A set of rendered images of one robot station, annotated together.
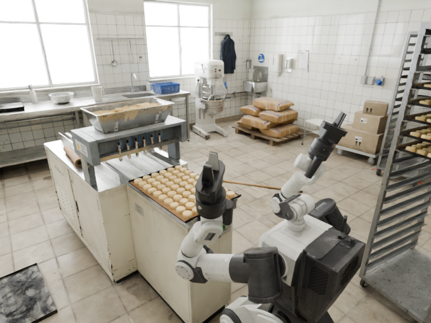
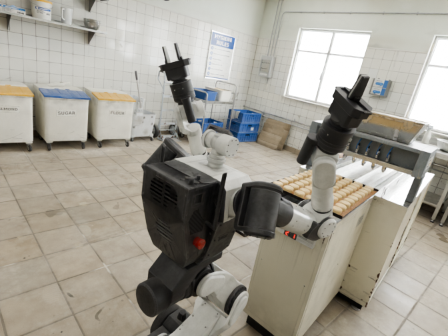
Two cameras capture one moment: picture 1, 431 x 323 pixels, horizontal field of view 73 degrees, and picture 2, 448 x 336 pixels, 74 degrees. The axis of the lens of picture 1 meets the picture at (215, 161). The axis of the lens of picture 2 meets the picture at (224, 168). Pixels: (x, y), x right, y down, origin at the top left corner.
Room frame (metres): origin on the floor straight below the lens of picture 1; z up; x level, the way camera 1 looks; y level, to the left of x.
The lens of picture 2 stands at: (0.75, -1.22, 1.43)
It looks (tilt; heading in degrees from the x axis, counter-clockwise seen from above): 19 degrees down; 80
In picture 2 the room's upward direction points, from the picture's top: 11 degrees clockwise
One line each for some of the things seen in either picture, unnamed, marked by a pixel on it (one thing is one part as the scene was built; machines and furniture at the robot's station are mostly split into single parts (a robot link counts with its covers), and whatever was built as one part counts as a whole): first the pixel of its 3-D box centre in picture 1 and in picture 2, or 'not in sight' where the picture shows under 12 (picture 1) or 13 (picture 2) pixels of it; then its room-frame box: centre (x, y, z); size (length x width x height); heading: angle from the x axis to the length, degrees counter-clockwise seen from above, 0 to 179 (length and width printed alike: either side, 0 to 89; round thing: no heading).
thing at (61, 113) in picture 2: not in sight; (61, 117); (-0.83, 3.06, 0.38); 0.64 x 0.54 x 0.77; 125
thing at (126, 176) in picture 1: (110, 165); (343, 167); (1.98, 0.78, 0.87); 2.01 x 0.03 x 0.07; 42
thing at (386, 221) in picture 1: (406, 212); not in sight; (1.77, -1.36, 0.60); 0.64 x 0.03 x 0.03; 118
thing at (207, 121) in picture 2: not in sight; (206, 125); (1.25, 4.44, 0.28); 0.56 x 0.38 x 0.20; 44
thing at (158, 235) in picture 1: (178, 243); (309, 253); (1.62, 0.25, 0.45); 0.70 x 0.34 x 0.90; 42
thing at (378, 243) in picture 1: (400, 233); not in sight; (1.77, -1.36, 0.42); 0.64 x 0.03 x 0.03; 118
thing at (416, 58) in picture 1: (387, 172); not in sight; (1.66, -1.08, 0.97); 0.03 x 0.03 x 1.70; 28
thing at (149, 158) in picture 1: (145, 156); (383, 181); (2.18, 0.56, 0.87); 2.01 x 0.03 x 0.07; 42
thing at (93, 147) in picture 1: (134, 147); (363, 157); (2.00, 0.59, 1.01); 0.72 x 0.33 x 0.34; 132
